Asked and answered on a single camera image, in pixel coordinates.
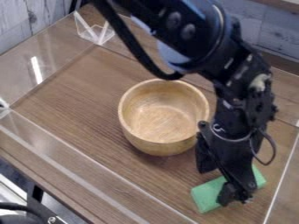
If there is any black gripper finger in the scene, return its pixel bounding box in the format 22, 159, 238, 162
217, 182, 249, 207
195, 136, 218, 174

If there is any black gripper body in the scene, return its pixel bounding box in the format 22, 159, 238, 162
197, 99, 277, 199

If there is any green foam block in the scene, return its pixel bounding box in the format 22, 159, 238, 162
190, 164, 267, 214

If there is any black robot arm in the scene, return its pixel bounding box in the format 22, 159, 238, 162
91, 0, 278, 207

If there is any wooden bowl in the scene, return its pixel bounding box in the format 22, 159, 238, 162
118, 79, 211, 157

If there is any black table frame bracket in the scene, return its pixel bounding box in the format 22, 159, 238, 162
27, 184, 84, 224

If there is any clear acrylic corner bracket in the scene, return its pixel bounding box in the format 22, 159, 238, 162
74, 11, 117, 46

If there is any black cable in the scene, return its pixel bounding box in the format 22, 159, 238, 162
0, 200, 31, 224

